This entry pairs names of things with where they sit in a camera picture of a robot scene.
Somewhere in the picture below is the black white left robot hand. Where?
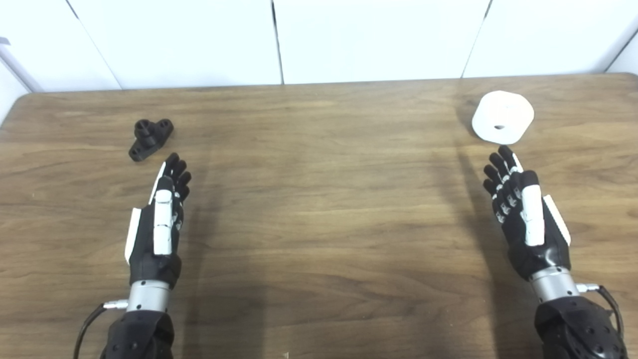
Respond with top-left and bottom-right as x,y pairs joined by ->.
125,153 -> 192,290

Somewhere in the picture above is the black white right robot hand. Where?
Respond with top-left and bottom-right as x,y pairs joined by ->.
482,145 -> 572,282

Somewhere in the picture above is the black flanged holder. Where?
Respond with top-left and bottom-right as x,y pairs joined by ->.
129,119 -> 174,162

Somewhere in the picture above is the round white plastic piece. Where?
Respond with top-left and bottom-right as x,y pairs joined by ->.
472,91 -> 535,145

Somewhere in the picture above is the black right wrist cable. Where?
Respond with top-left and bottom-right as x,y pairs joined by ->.
576,283 -> 626,345

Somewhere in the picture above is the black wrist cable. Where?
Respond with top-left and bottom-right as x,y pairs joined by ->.
74,299 -> 129,359
576,283 -> 626,345

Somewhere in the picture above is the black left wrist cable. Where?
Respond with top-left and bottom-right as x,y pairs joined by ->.
74,299 -> 129,359

